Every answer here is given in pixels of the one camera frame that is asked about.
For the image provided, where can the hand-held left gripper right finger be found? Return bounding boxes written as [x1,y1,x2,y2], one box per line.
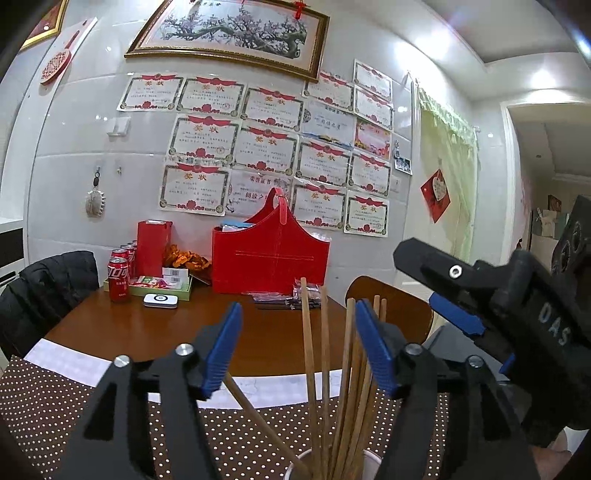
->
[355,299,532,480]

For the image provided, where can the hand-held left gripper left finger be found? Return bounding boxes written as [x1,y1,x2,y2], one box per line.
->
[55,302,244,480]

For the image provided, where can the pile of wooden chopsticks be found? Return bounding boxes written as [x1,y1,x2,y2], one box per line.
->
[224,276,389,480]

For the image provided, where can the pink cup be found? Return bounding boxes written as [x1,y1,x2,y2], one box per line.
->
[283,447,385,480]

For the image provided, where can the person's right hand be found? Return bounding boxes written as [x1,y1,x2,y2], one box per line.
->
[529,431,583,480]

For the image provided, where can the wooden chair back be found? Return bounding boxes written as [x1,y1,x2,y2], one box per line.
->
[345,275,435,347]

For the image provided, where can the red diamond door ornament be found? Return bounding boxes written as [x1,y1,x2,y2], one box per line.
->
[419,168,451,224]

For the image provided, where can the white barcode box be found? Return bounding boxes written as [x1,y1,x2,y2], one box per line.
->
[161,268,190,289]

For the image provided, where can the clear plastic packet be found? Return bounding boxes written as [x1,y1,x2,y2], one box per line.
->
[292,284,321,306]

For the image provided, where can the green tray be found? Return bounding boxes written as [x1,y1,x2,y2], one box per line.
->
[102,275,192,302]

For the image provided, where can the orange snack packets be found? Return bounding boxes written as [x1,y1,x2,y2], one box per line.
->
[164,244,212,274]

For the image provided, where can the brown polka dot tablecloth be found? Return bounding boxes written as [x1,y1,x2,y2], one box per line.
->
[0,355,455,480]

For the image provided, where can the red basket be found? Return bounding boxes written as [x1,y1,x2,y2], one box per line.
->
[211,187,331,296]

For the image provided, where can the green curtain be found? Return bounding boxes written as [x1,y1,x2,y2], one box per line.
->
[417,85,478,278]

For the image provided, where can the red box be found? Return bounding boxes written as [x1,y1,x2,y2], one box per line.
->
[137,220,174,278]

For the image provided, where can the white table mat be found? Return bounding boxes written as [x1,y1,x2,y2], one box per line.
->
[23,339,407,410]

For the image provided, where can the black jacket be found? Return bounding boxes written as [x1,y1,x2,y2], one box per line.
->
[0,250,100,361]

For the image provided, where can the silver hanging ornament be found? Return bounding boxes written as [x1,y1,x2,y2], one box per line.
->
[85,166,108,217]

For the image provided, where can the white and black sideboard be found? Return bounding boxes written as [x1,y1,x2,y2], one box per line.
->
[0,217,26,287]

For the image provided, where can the framed plum blossom painting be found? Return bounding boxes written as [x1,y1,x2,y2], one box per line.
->
[124,0,331,84]

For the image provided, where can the red round hanging ornament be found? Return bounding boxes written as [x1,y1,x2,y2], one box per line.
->
[39,30,80,85]

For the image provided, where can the gold framed red picture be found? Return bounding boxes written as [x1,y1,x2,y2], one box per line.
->
[18,0,70,51]

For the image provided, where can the wall of award certificates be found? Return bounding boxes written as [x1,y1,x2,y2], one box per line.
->
[115,59,394,238]

